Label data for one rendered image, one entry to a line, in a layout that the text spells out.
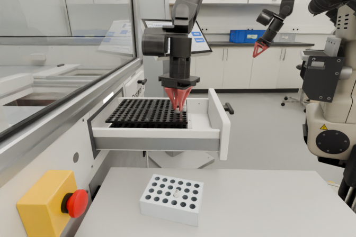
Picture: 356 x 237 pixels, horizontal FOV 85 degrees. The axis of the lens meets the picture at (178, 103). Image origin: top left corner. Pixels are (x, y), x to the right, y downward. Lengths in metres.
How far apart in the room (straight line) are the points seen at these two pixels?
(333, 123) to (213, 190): 0.57
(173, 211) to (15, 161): 0.28
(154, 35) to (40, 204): 0.41
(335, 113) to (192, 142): 0.59
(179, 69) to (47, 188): 0.36
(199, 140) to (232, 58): 3.18
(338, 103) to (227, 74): 2.87
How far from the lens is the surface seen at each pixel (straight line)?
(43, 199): 0.35
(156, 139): 0.51
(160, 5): 2.16
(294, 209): 0.55
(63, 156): 0.44
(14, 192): 0.36
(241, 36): 3.78
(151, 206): 0.46
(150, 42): 0.52
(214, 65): 3.57
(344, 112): 0.92
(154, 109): 0.61
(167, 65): 1.55
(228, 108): 0.60
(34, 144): 0.38
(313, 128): 0.94
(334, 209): 0.60
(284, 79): 4.09
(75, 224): 0.57
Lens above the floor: 1.13
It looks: 21 degrees down
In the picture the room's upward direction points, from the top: straight up
